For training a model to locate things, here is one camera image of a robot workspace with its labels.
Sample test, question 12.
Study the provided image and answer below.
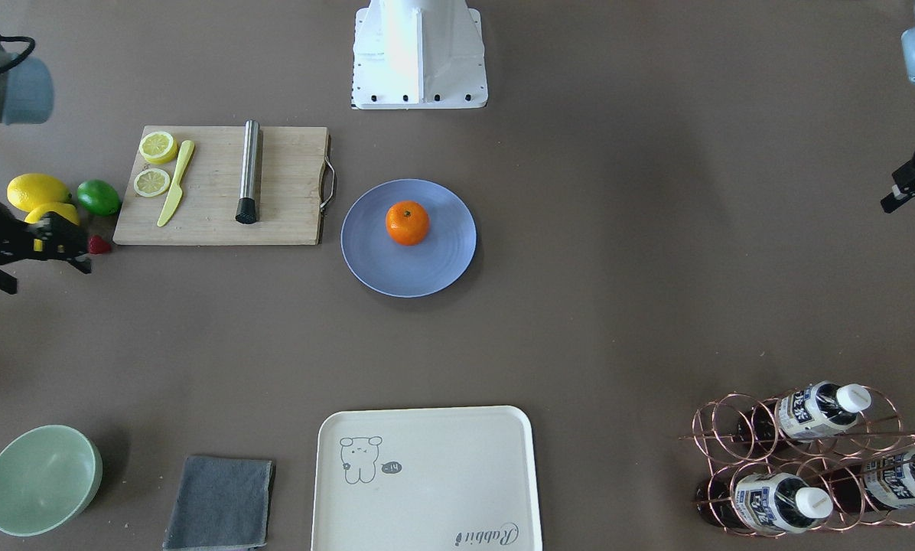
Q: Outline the upper lemon slice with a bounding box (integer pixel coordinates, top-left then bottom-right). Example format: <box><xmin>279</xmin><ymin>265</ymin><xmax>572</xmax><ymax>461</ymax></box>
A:
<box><xmin>132</xmin><ymin>168</ymin><xmax>171</xmax><ymax>197</ymax></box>

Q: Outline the whole lemon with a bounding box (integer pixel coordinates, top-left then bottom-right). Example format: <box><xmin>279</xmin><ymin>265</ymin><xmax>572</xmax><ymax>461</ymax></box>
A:
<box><xmin>24</xmin><ymin>203</ymin><xmax>80</xmax><ymax>253</ymax></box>
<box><xmin>6</xmin><ymin>172</ymin><xmax>70</xmax><ymax>213</ymax></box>

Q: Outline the blue round plate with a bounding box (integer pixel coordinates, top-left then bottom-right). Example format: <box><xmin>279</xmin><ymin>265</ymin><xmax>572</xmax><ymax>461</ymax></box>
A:
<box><xmin>340</xmin><ymin>178</ymin><xmax>477</xmax><ymax>298</ymax></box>

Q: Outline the green bowl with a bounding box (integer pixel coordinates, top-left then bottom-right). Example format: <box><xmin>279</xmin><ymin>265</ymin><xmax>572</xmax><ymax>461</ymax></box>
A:
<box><xmin>0</xmin><ymin>425</ymin><xmax>103</xmax><ymax>537</ymax></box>

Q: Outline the red strawberry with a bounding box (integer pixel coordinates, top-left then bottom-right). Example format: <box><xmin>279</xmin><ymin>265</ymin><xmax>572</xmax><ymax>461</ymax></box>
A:
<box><xmin>86</xmin><ymin>235</ymin><xmax>112</xmax><ymax>256</ymax></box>

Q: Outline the orange fruit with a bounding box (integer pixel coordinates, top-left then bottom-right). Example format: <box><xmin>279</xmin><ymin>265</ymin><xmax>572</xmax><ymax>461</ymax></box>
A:
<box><xmin>385</xmin><ymin>201</ymin><xmax>431</xmax><ymax>246</ymax></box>

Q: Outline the lower whole lemon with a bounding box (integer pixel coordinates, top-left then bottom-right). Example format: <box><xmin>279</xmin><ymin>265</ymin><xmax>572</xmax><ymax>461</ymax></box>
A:
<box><xmin>24</xmin><ymin>203</ymin><xmax>80</xmax><ymax>253</ymax></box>

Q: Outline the steel muddler black tip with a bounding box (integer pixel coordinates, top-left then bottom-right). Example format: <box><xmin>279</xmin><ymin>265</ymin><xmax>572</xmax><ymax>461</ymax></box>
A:
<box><xmin>235</xmin><ymin>119</ymin><xmax>262</xmax><ymax>224</ymax></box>

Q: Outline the wooden cutting board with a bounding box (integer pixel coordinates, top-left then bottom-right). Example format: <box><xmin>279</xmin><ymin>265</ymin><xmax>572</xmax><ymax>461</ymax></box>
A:
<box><xmin>112</xmin><ymin>125</ymin><xmax>332</xmax><ymax>246</ymax></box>

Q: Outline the tea bottle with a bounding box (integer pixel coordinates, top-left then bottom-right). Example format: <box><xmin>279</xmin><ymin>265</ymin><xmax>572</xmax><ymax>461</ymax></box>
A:
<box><xmin>824</xmin><ymin>448</ymin><xmax>915</xmax><ymax>514</ymax></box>
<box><xmin>734</xmin><ymin>381</ymin><xmax>873</xmax><ymax>452</ymax></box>
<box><xmin>695</xmin><ymin>471</ymin><xmax>834</xmax><ymax>537</ymax></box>

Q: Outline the green lime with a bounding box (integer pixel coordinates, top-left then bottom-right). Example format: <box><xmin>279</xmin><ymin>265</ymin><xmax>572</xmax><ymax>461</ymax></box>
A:
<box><xmin>76</xmin><ymin>179</ymin><xmax>122</xmax><ymax>216</ymax></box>

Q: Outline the grey folded cloth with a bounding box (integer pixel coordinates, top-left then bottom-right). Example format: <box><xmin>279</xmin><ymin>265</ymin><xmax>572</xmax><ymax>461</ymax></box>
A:
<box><xmin>161</xmin><ymin>455</ymin><xmax>275</xmax><ymax>550</ymax></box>

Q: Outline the back tea bottle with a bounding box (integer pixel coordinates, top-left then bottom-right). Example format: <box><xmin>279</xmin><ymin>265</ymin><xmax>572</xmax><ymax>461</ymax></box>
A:
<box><xmin>824</xmin><ymin>448</ymin><xmax>915</xmax><ymax>514</ymax></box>
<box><xmin>734</xmin><ymin>381</ymin><xmax>873</xmax><ymax>452</ymax></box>

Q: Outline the yellow plastic knife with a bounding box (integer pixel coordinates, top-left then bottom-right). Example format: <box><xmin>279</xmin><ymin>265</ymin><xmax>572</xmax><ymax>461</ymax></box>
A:
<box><xmin>156</xmin><ymin>139</ymin><xmax>195</xmax><ymax>227</ymax></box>

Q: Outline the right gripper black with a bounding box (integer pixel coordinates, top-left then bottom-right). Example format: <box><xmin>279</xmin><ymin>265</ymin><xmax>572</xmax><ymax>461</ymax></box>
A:
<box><xmin>0</xmin><ymin>202</ymin><xmax>93</xmax><ymax>295</ymax></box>

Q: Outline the upper whole lemon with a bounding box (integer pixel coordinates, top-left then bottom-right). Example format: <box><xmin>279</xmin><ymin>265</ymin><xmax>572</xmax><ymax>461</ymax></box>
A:
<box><xmin>6</xmin><ymin>172</ymin><xmax>70</xmax><ymax>213</ymax></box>

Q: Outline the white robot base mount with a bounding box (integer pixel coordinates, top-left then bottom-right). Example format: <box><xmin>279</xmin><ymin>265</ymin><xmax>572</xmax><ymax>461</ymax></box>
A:
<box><xmin>350</xmin><ymin>1</ymin><xmax>489</xmax><ymax>109</ymax></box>

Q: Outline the front tea bottle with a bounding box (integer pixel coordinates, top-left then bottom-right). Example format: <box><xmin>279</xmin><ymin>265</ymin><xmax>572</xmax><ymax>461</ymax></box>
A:
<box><xmin>695</xmin><ymin>471</ymin><xmax>834</xmax><ymax>537</ymax></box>

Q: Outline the copper wire bottle rack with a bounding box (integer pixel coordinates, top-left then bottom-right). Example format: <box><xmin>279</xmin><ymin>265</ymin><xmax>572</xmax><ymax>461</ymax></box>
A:
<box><xmin>689</xmin><ymin>385</ymin><xmax>915</xmax><ymax>533</ymax></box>

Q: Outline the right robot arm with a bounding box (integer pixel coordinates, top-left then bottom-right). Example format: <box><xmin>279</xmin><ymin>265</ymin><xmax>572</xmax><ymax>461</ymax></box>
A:
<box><xmin>0</xmin><ymin>32</ymin><xmax>93</xmax><ymax>295</ymax></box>

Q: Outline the cream rabbit tray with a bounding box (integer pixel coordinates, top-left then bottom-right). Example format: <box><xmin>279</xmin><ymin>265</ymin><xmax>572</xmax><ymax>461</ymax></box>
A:
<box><xmin>311</xmin><ymin>405</ymin><xmax>544</xmax><ymax>550</ymax></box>

